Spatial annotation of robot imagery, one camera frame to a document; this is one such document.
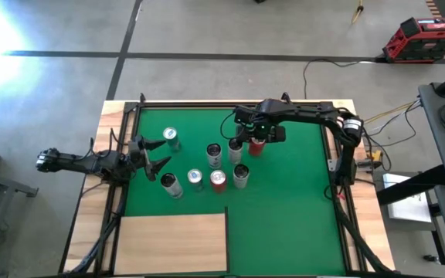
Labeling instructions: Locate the red cola can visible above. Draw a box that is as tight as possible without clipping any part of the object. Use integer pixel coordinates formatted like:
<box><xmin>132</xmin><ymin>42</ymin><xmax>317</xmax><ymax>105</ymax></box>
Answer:
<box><xmin>247</xmin><ymin>137</ymin><xmax>267</xmax><ymax>158</ymax></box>
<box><xmin>209</xmin><ymin>169</ymin><xmax>228</xmax><ymax>194</ymax></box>

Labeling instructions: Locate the black floor cable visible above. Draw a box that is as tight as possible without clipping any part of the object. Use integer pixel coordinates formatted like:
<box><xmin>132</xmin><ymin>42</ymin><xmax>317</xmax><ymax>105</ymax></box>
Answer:
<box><xmin>302</xmin><ymin>57</ymin><xmax>378</xmax><ymax>100</ymax></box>

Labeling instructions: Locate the red black tool case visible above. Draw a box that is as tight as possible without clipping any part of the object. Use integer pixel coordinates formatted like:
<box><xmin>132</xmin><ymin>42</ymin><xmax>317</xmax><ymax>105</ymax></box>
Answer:
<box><xmin>381</xmin><ymin>16</ymin><xmax>445</xmax><ymax>64</ymax></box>

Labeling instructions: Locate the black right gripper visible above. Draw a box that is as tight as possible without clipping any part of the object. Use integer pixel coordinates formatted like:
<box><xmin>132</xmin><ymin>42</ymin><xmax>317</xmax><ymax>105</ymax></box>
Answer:
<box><xmin>234</xmin><ymin>115</ymin><xmax>287</xmax><ymax>143</ymax></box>

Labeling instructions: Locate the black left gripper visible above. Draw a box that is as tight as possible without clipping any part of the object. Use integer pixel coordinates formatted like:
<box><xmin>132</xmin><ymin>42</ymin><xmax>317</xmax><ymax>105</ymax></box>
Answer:
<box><xmin>127</xmin><ymin>134</ymin><xmax>172</xmax><ymax>182</ymax></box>

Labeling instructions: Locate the white board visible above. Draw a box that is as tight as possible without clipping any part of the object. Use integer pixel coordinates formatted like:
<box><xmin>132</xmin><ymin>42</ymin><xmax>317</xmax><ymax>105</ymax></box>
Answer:
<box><xmin>384</xmin><ymin>173</ymin><xmax>434</xmax><ymax>224</ymax></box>

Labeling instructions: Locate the white Celsius Arctic Vibe can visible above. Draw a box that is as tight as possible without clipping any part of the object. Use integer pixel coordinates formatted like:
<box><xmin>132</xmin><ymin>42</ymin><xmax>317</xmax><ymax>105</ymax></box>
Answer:
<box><xmin>206</xmin><ymin>143</ymin><xmax>223</xmax><ymax>170</ymax></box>

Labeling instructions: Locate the white Celsius Tropical Vibe can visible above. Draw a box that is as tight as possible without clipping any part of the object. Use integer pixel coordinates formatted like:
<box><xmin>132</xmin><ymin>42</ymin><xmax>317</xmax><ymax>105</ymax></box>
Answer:
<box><xmin>233</xmin><ymin>164</ymin><xmax>251</xmax><ymax>190</ymax></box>
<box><xmin>227</xmin><ymin>137</ymin><xmax>244</xmax><ymax>165</ymax></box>

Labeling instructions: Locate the blue silver slim can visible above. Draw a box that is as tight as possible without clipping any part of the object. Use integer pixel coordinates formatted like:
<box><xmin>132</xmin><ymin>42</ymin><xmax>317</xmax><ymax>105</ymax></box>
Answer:
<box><xmin>187</xmin><ymin>168</ymin><xmax>204</xmax><ymax>193</ymax></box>

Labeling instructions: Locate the wooden shelf board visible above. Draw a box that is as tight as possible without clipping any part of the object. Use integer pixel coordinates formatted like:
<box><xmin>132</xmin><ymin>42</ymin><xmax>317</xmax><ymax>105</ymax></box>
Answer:
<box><xmin>113</xmin><ymin>213</ymin><xmax>228</xmax><ymax>276</ymax></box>

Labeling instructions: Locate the yellow hanging cord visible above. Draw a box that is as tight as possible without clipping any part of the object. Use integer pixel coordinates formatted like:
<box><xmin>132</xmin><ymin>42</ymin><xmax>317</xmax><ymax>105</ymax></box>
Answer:
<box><xmin>352</xmin><ymin>0</ymin><xmax>365</xmax><ymax>25</ymax></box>

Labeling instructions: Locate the yellow black clamp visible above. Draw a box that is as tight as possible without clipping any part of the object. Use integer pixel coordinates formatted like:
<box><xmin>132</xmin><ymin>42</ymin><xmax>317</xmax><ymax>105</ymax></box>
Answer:
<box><xmin>365</xmin><ymin>149</ymin><xmax>384</xmax><ymax>165</ymax></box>

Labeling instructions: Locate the green table mat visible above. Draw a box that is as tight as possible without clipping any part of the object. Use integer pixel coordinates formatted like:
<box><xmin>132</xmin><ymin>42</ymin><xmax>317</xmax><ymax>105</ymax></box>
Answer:
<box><xmin>124</xmin><ymin>107</ymin><xmax>348</xmax><ymax>276</ymax></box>

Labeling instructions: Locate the grey equipment cart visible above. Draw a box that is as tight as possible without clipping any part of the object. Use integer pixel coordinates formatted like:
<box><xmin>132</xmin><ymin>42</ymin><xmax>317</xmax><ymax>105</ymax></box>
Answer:
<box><xmin>417</xmin><ymin>63</ymin><xmax>445</xmax><ymax>278</ymax></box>

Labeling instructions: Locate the teal slim beverage can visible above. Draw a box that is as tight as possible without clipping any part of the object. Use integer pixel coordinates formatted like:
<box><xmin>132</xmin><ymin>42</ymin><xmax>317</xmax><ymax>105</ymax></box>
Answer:
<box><xmin>162</xmin><ymin>127</ymin><xmax>182</xmax><ymax>152</ymax></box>

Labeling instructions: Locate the black aluminium table frame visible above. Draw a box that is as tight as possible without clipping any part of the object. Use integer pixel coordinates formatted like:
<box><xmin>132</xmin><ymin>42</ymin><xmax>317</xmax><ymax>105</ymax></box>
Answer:
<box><xmin>93</xmin><ymin>92</ymin><xmax>362</xmax><ymax>277</ymax></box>

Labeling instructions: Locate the yellow cable bundle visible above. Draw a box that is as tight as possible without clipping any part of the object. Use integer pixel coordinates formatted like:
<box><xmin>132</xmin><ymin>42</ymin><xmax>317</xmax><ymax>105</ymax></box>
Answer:
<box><xmin>359</xmin><ymin>99</ymin><xmax>420</xmax><ymax>128</ymax></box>

